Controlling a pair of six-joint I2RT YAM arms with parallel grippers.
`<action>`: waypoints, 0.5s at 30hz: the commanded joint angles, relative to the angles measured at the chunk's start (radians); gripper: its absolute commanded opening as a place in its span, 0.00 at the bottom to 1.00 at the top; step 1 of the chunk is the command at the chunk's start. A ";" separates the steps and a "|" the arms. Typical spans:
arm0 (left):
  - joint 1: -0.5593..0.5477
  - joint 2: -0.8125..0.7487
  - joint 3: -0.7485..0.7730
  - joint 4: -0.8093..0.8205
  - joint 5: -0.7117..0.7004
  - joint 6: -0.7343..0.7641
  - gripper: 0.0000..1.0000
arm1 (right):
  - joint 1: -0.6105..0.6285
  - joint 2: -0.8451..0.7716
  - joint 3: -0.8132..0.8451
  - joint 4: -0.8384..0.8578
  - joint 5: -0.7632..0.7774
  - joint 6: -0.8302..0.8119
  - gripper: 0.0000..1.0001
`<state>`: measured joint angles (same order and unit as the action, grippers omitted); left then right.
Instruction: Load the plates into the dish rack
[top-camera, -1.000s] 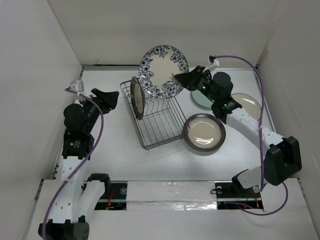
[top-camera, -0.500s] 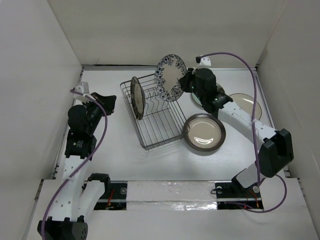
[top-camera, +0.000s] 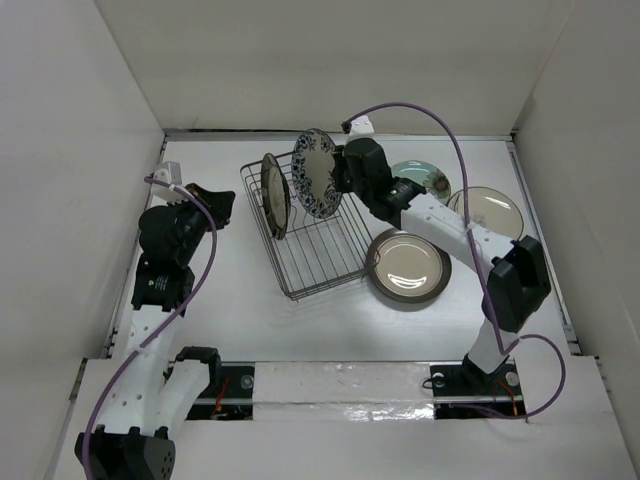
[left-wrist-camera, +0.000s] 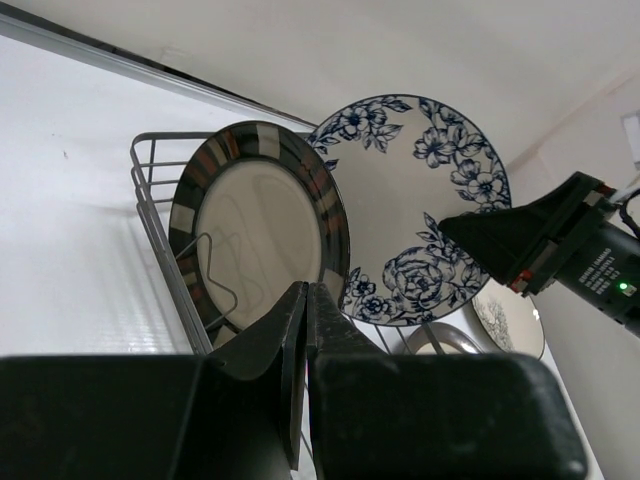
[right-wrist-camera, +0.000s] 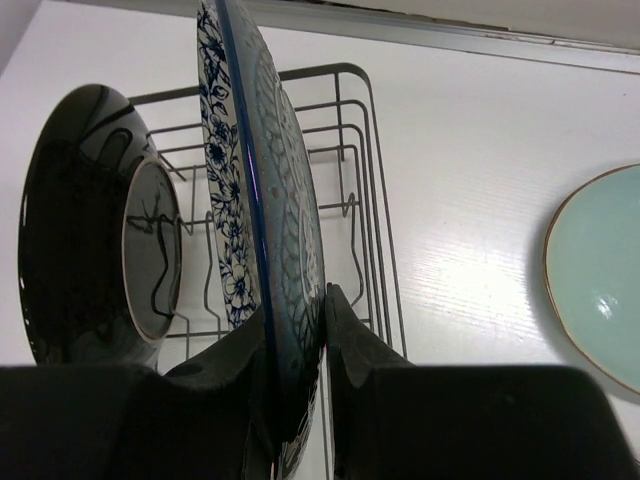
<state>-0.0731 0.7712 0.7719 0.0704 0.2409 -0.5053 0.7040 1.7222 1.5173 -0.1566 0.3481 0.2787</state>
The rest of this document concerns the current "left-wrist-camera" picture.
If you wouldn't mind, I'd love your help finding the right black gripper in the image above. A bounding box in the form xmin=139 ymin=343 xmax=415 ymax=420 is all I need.
xmin=438 ymin=172 xmax=639 ymax=336

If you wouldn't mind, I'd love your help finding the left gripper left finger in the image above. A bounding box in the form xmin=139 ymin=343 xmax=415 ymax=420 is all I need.
xmin=1 ymin=282 xmax=308 ymax=479

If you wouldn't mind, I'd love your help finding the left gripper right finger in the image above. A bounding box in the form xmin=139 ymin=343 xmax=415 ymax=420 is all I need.
xmin=307 ymin=283 xmax=588 ymax=479

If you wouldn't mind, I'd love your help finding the cream tree pattern plate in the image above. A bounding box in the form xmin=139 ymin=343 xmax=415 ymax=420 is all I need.
xmin=472 ymin=282 xmax=545 ymax=359

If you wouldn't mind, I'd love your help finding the brown rim cream plate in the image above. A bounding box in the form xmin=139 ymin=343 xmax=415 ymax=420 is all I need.
xmin=394 ymin=323 xmax=482 ymax=355

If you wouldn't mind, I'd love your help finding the blue floral plate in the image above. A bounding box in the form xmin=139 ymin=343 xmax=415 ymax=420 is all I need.
xmin=308 ymin=94 xmax=511 ymax=327

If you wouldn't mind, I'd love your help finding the dark striped rim plate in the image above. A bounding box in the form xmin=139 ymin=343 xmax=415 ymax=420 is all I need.
xmin=168 ymin=121 xmax=350 ymax=348

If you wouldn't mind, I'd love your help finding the grey wire dish rack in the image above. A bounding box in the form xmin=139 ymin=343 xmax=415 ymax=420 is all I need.
xmin=130 ymin=130 xmax=451 ymax=361

